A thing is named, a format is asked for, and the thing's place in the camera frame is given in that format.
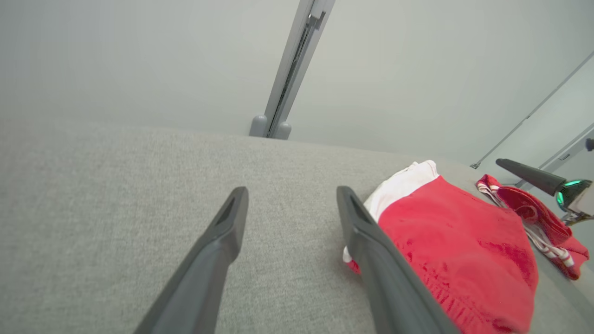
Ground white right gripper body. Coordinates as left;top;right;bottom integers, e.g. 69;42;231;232
555;179;594;219

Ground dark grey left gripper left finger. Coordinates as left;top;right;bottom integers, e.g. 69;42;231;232
134;186;250;334

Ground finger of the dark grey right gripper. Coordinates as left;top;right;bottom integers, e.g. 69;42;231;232
495;158;568;196

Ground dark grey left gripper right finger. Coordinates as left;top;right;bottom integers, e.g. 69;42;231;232
336;186;461;334

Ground red white basketball jersey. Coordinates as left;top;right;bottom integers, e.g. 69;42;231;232
342;160;540;334

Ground red white mesh shorts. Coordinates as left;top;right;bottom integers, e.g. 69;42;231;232
476;174;590;281

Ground grey fabric sofa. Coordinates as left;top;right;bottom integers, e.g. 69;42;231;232
0;117;594;334

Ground thin grey wall frame rail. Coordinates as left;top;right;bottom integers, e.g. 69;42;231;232
470;50;594;170

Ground grey partition post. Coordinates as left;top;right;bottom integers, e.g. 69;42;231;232
248;0;336;141

